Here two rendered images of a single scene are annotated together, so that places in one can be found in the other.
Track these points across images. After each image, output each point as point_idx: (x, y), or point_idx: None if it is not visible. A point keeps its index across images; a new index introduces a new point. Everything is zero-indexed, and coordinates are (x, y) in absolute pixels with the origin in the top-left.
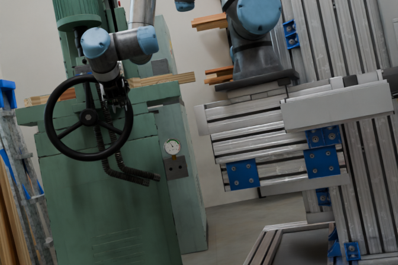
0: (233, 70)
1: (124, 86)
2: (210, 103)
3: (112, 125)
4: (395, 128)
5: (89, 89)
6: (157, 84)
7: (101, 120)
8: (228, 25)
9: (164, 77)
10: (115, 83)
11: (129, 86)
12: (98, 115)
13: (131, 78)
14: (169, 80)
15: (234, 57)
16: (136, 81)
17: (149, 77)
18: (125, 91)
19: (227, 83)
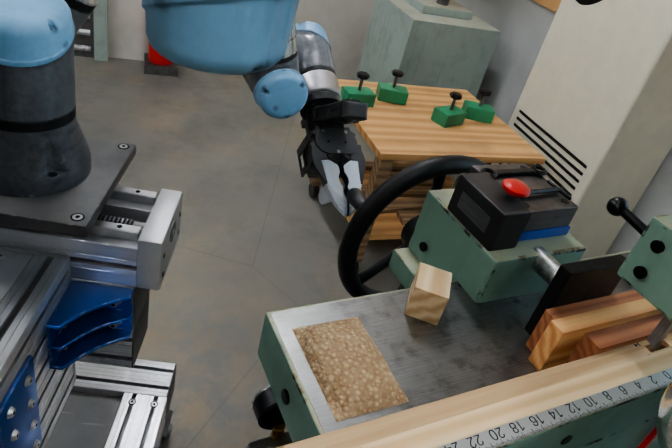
0: (86, 141)
1: (304, 141)
2: (148, 191)
3: (400, 288)
4: None
5: (431, 188)
6: (339, 300)
7: (399, 247)
8: (73, 51)
9: (385, 417)
10: (302, 118)
11: (309, 157)
12: (408, 237)
13: (423, 264)
14: (311, 329)
15: (76, 119)
16: (413, 283)
17: (467, 412)
18: (299, 146)
19: (110, 140)
